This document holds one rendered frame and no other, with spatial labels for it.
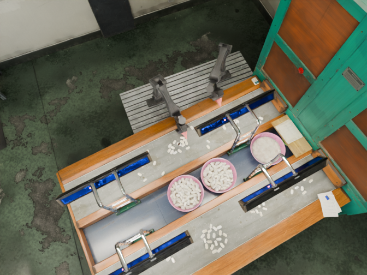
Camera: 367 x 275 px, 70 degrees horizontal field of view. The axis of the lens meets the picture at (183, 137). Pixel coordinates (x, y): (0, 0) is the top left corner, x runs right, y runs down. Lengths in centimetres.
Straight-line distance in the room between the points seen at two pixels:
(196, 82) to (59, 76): 187
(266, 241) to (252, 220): 16
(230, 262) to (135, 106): 144
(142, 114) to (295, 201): 138
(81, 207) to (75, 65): 206
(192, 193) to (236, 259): 53
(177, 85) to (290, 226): 145
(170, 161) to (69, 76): 201
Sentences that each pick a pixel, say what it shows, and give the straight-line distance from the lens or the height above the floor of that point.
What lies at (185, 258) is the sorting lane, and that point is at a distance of 195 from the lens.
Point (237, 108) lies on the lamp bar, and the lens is 181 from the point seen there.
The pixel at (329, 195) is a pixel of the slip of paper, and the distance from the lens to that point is 218.
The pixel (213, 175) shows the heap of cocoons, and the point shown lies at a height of 74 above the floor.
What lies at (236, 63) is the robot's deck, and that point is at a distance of 256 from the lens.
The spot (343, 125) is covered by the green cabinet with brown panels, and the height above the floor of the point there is 119.
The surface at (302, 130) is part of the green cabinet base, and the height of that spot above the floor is 81.
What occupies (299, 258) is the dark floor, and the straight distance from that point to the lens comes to 288.
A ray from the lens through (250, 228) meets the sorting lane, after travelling 200.
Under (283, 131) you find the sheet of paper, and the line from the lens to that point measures 219.
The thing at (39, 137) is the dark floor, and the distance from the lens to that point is 335.
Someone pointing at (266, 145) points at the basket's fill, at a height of 73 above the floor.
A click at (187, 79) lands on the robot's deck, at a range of 243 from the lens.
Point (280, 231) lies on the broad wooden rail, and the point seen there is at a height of 76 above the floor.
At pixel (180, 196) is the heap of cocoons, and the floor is 74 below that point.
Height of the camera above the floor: 269
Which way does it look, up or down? 69 degrees down
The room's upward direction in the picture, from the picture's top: 4 degrees counter-clockwise
